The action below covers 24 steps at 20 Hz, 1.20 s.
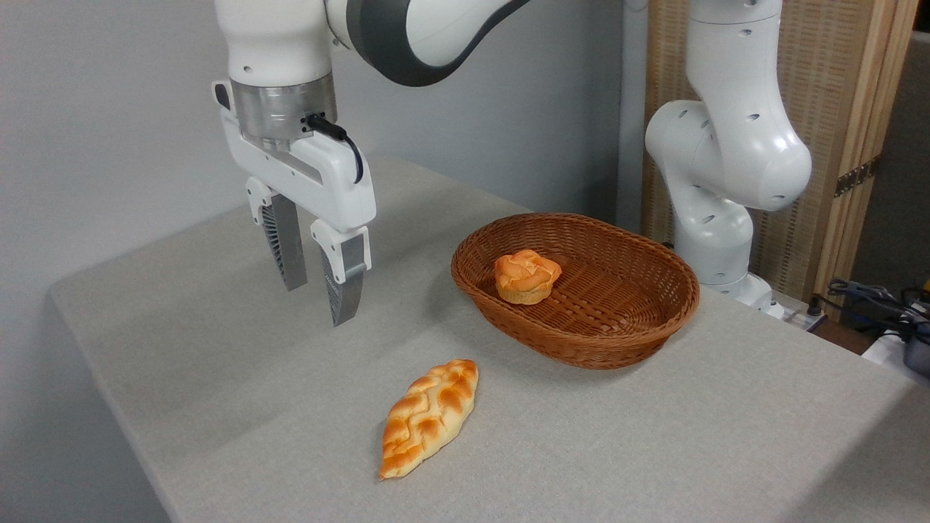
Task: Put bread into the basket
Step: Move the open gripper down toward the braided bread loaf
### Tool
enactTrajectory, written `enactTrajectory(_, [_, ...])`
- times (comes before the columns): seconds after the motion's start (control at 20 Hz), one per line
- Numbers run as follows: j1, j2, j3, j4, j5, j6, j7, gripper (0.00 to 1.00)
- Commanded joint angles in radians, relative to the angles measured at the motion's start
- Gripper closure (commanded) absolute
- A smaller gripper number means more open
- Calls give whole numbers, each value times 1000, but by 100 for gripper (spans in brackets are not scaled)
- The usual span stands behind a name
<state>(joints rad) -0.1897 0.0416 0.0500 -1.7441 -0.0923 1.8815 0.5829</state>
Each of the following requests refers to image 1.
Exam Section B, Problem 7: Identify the grey fabric tablecloth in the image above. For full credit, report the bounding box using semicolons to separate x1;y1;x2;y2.
48;154;930;523

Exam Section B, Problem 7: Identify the braided golden bread loaf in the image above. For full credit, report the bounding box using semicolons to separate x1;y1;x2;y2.
379;359;480;481

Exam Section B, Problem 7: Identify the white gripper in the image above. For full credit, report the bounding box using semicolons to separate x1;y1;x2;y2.
212;79;378;327

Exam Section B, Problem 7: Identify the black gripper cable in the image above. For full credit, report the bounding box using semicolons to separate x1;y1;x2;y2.
305;113;365;185

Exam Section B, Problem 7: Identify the round orange bread bun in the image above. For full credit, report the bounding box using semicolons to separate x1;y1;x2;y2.
494;249;563;306

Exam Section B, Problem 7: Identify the brown wicker oval basket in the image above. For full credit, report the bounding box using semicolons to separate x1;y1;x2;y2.
450;212;701;370

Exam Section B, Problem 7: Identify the bundle of dark cables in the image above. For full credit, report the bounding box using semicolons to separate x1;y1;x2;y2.
826;278;930;344

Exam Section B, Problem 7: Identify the white power strip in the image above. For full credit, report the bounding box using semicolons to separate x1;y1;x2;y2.
779;304;830;333

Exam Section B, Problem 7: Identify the wooden rattan folding screen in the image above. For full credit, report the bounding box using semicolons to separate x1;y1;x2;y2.
642;0;921;306

